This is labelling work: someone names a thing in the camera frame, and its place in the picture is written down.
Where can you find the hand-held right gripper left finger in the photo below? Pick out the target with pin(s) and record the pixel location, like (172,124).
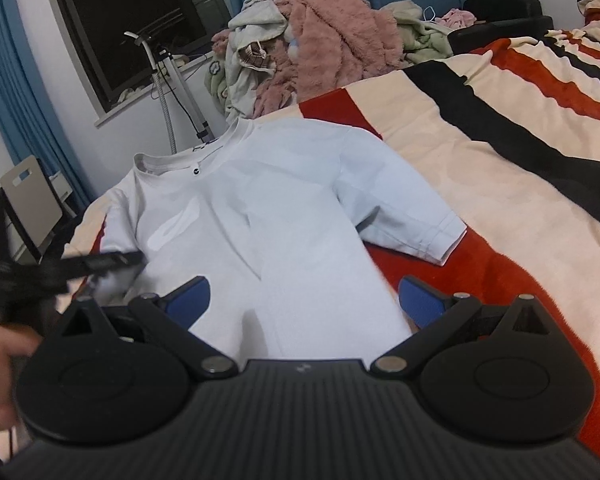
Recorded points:
(196,299)

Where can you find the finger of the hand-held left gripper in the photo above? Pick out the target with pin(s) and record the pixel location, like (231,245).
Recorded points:
(105,261)

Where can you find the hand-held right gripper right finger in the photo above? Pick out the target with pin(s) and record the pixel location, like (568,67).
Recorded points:
(420,302)

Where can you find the white t-shirt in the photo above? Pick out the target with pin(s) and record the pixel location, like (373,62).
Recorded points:
(280,210)

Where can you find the pile of mixed clothes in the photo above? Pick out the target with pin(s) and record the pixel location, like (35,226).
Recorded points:
(330,45)

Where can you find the red black cream striped blanket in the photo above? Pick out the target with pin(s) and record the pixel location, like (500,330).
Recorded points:
(480,135)

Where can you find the white garment steamer stand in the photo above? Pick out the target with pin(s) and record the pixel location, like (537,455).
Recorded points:
(182,85)

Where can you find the light green printed blanket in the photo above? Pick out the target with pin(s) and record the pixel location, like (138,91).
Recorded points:
(215,82)

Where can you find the dark window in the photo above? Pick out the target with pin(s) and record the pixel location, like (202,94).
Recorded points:
(130,25)

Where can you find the light green fleece garment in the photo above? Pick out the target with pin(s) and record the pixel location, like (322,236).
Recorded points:
(420,35)

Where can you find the white and blue plush toy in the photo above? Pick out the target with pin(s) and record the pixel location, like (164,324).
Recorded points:
(293,47)

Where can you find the grey white hoodie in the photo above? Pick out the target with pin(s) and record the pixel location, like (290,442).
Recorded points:
(260,20)

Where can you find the small pink garment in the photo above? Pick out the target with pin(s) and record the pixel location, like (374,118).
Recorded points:
(455,17)

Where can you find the black armchair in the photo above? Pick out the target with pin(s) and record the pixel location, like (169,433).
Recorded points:
(505,15)

